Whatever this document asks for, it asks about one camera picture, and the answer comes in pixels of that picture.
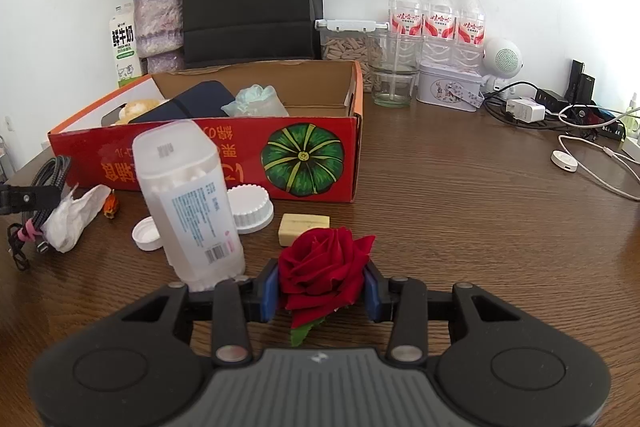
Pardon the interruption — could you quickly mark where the small white bottle cap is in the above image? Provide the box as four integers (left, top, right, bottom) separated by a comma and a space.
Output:
132, 216, 166, 252

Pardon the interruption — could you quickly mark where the clear container of seeds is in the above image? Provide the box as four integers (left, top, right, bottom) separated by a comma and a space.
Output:
315, 19, 390, 94

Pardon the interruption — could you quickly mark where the white printed tin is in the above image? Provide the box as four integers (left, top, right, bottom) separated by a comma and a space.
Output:
416, 62, 483, 112

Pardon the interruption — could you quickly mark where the braided black cable coil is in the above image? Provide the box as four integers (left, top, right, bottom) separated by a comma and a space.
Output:
6, 154, 76, 270

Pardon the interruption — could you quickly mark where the white round speaker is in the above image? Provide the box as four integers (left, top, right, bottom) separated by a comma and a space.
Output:
480, 38, 525, 98

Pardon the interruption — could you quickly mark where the milk carton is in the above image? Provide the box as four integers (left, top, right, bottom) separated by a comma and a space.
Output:
109, 3, 142, 90

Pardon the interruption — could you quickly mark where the light blue plastic bag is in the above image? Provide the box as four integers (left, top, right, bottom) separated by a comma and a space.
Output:
221, 84, 291, 118

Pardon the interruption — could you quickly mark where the small clear bottle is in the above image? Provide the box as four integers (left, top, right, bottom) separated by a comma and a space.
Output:
624, 93, 640, 135

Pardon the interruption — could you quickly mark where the white cable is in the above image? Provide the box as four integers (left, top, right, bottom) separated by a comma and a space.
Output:
559, 134, 640, 200

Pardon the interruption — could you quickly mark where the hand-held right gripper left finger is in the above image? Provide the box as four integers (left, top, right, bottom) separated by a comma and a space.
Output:
120, 258, 281, 365

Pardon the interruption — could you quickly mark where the white charger plug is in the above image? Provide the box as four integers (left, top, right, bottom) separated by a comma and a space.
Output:
506, 98, 546, 124

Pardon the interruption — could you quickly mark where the yellow eraser block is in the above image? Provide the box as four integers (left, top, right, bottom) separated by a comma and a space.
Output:
278, 213, 332, 248

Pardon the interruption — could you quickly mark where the white and yellow plush toy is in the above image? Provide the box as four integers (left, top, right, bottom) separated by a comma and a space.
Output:
114, 99, 163, 126

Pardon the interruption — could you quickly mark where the purple stone vase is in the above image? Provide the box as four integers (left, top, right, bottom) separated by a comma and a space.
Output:
132, 0, 185, 75

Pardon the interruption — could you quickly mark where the red rose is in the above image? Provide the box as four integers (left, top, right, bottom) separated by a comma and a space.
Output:
277, 227, 377, 348

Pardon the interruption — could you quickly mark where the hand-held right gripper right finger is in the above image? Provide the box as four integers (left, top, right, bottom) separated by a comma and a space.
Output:
362, 259, 521, 365

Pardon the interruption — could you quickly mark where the black upright device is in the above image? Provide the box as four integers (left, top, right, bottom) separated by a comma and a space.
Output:
570, 59, 596, 105

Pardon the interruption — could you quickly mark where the clear glass cup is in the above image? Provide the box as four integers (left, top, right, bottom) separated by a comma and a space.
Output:
366, 32, 423, 108

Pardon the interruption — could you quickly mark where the white round puck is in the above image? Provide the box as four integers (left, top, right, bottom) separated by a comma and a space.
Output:
551, 150, 580, 171

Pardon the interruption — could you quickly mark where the white plastic container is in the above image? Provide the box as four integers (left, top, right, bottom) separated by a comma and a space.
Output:
132, 119, 247, 293

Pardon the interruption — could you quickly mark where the water bottle with red label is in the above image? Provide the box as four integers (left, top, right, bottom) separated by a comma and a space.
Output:
422, 0, 457, 62
389, 0, 425, 42
456, 0, 487, 68

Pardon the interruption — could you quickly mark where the red cardboard box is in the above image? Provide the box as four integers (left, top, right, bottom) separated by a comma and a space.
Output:
47, 59, 364, 204

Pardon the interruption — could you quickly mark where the orange dried flower bud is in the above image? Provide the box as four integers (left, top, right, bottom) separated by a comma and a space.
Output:
102, 189, 121, 220

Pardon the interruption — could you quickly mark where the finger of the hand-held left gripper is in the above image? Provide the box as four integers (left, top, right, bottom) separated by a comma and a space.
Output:
0, 184, 63, 216

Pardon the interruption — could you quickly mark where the white ribbed lid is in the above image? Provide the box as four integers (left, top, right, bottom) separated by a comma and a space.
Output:
226, 184, 275, 235

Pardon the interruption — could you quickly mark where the black charger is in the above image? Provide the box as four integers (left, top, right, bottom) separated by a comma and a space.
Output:
535, 88, 568, 112

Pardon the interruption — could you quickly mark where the white tissue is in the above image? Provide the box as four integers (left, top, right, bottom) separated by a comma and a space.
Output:
44, 184, 112, 254

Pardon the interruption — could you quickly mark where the navy zip pouch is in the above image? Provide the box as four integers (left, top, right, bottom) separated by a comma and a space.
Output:
129, 80, 237, 124

